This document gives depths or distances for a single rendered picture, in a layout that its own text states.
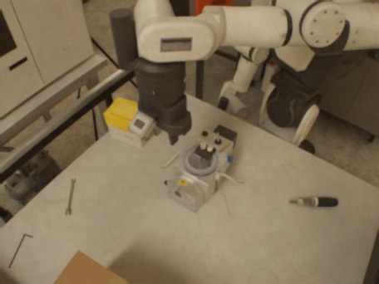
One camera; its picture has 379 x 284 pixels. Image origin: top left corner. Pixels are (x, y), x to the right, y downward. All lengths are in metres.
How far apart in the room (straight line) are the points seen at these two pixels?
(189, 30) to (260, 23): 0.12
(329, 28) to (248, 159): 0.48
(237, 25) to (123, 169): 0.53
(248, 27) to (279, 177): 0.48
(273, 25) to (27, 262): 0.74
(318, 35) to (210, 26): 0.18
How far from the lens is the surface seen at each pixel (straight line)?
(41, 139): 0.88
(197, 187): 0.68
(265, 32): 0.46
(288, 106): 0.88
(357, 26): 0.56
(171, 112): 0.50
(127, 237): 0.71
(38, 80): 1.16
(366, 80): 2.13
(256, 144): 0.87
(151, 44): 0.40
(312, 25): 0.47
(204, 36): 0.41
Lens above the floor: 1.55
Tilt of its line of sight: 50 degrees down
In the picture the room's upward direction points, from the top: straight up
